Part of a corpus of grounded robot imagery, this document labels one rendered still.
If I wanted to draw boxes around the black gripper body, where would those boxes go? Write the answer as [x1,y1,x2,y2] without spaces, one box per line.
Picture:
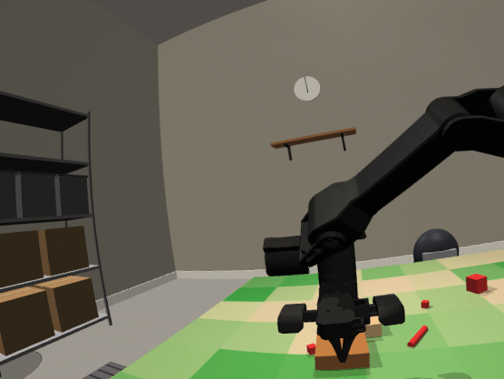
[277,270,405,334]

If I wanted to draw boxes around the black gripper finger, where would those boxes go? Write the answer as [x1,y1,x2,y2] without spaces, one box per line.
[342,326,366,363]
[316,330,343,363]

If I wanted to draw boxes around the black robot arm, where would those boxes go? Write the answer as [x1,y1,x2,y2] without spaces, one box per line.
[263,85,504,340]

